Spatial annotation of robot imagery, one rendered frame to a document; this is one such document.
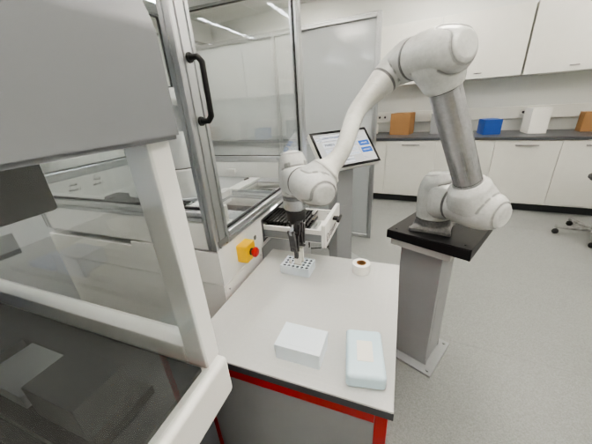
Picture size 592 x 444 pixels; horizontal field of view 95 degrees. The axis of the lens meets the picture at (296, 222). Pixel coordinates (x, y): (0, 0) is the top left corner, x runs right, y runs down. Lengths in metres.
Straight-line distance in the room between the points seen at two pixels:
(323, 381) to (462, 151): 0.86
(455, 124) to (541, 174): 3.26
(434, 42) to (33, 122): 0.91
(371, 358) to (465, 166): 0.74
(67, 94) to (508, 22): 4.35
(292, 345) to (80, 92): 0.67
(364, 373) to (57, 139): 0.70
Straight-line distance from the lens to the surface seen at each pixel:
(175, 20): 0.93
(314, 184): 0.77
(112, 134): 0.39
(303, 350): 0.78
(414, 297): 1.61
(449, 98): 1.06
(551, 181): 4.35
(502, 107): 4.75
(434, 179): 1.37
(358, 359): 0.78
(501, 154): 4.15
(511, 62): 4.44
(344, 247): 2.41
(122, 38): 0.43
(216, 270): 1.04
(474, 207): 1.22
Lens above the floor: 1.40
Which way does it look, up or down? 23 degrees down
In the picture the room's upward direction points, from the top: 4 degrees counter-clockwise
